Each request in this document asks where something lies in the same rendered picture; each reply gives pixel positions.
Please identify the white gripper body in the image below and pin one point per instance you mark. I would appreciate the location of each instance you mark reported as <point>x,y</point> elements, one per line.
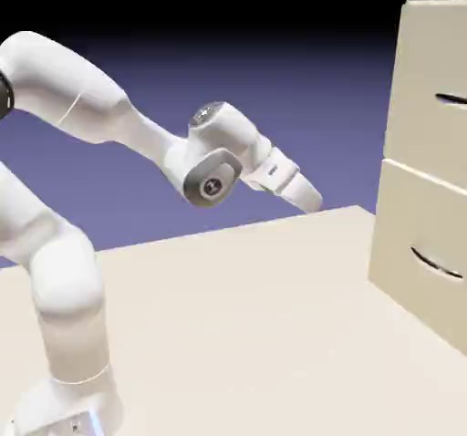
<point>301,189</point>

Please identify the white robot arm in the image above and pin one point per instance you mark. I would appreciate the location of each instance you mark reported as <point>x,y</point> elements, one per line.
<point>73,93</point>

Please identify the cream painted cabinet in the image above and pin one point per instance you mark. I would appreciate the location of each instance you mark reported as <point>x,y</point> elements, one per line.
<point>423,188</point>

